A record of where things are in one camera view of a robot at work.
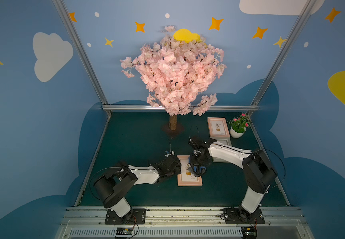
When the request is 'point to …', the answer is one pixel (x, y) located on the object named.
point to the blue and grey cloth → (197, 170)
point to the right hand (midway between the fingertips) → (194, 162)
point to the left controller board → (124, 231)
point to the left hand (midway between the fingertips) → (181, 165)
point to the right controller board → (249, 232)
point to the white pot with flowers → (238, 125)
